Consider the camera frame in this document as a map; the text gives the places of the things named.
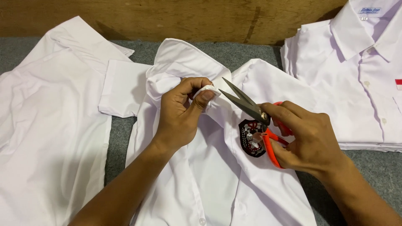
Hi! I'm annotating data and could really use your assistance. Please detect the person's left hand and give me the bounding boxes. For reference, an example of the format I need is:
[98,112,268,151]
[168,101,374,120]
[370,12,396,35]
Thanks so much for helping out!
[155,77,216,150]

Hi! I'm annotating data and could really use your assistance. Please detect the person's right hand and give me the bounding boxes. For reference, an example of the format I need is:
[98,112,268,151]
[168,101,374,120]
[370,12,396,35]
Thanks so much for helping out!
[259,102,346,177]

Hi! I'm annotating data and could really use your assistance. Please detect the white shirt with black emblem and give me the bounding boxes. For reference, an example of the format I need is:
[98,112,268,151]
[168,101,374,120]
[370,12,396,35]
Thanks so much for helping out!
[98,38,385,226]

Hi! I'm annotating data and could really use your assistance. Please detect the orange-handled scissors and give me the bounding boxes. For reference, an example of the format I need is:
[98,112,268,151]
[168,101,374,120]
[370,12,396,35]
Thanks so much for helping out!
[218,77,294,169]

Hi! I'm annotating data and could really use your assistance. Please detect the grey felt table cover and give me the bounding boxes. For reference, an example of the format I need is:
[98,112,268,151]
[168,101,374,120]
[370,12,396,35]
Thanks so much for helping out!
[0,37,402,226]

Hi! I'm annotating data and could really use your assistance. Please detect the stack of folded white shirts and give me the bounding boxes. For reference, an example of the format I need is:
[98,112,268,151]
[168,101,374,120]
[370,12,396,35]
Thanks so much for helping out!
[280,0,402,153]

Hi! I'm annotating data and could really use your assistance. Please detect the unfolded white shirt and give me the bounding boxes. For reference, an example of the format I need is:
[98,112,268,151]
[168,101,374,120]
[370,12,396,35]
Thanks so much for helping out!
[0,16,135,226]

